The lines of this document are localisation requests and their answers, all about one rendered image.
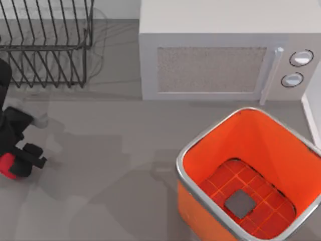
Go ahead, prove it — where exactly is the red and black object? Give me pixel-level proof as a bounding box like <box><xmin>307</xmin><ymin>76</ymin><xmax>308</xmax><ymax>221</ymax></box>
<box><xmin>0</xmin><ymin>152</ymin><xmax>33</xmax><ymax>180</ymax></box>

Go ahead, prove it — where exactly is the microwave oven door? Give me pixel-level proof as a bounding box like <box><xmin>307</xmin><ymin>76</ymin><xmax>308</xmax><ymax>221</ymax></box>
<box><xmin>139</xmin><ymin>33</ymin><xmax>278</xmax><ymax>101</ymax></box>

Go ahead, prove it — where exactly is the flat grey square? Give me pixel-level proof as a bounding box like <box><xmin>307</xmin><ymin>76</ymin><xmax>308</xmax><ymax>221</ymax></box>
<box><xmin>223</xmin><ymin>189</ymin><xmax>257</xmax><ymax>219</ymax></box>

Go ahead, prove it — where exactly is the pale microwave oven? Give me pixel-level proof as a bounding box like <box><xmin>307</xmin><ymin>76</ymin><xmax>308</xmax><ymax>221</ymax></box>
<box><xmin>138</xmin><ymin>0</ymin><xmax>321</xmax><ymax>102</ymax></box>

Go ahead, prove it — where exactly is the orange bin with metal rim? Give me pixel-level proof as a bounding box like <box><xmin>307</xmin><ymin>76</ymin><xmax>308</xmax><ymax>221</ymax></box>
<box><xmin>176</xmin><ymin>107</ymin><xmax>321</xmax><ymax>241</ymax></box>

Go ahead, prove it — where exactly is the round microwave knob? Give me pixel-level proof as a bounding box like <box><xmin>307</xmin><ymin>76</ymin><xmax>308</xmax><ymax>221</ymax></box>
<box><xmin>280</xmin><ymin>72</ymin><xmax>305</xmax><ymax>88</ymax></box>
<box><xmin>288</xmin><ymin>49</ymin><xmax>315</xmax><ymax>67</ymax></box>

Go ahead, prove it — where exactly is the dark wire dish rack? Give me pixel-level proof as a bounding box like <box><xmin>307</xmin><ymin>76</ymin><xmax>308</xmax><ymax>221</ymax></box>
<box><xmin>0</xmin><ymin>0</ymin><xmax>95</xmax><ymax>89</ymax></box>

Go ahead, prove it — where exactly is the pale microwave door handle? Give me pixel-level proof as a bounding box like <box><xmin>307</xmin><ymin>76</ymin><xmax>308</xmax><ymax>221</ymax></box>
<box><xmin>259</xmin><ymin>46</ymin><xmax>284</xmax><ymax>106</ymax></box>

